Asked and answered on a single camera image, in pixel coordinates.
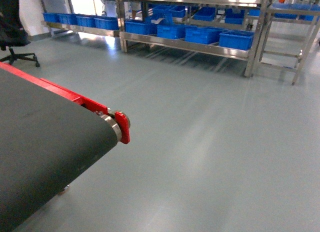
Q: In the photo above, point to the red conveyor side rail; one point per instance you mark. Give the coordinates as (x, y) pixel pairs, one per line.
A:
(117, 119)

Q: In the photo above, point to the blue plastic bin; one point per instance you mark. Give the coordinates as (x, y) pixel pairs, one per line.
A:
(173, 32)
(236, 39)
(203, 35)
(140, 27)

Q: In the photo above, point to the steel shelf rack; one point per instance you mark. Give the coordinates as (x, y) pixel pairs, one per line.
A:
(251, 56)

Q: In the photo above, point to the dark conveyor belt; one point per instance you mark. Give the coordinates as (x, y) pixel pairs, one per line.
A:
(46, 142)

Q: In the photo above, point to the black office chair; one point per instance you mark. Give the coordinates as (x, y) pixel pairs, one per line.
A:
(13, 34)

